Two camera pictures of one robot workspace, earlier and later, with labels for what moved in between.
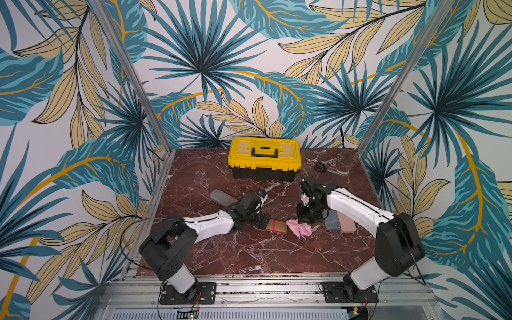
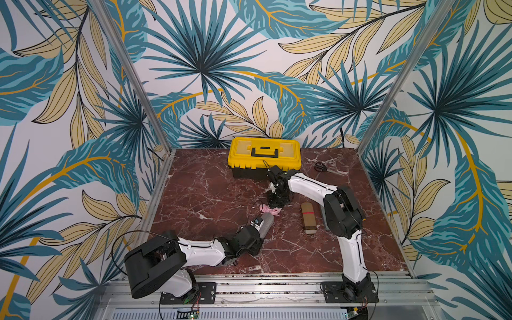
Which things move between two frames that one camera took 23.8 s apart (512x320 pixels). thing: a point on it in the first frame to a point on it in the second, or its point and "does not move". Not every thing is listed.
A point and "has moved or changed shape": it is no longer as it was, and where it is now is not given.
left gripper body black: [256, 219] to [254, 249]
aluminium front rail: [267, 298] does not move
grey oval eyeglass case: [223, 199] has moved or changed shape
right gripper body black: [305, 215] to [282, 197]
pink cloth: [301, 230] to [263, 208]
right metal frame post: [419, 51] does not move
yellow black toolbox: [265, 158] does not move
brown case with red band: [277, 225] has moved or changed shape
